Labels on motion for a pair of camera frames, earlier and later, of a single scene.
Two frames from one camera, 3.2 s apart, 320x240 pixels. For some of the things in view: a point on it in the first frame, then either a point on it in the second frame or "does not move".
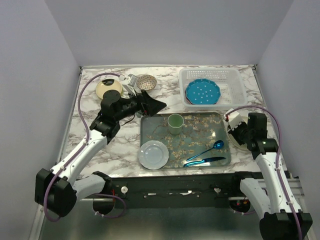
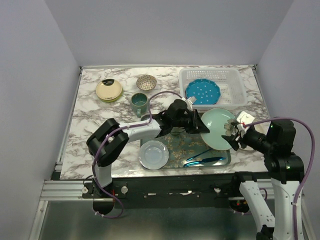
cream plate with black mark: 107,84 does not move
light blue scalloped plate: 153,154 does not move
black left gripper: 147,104 → 197,126
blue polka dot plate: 202,91 does not move
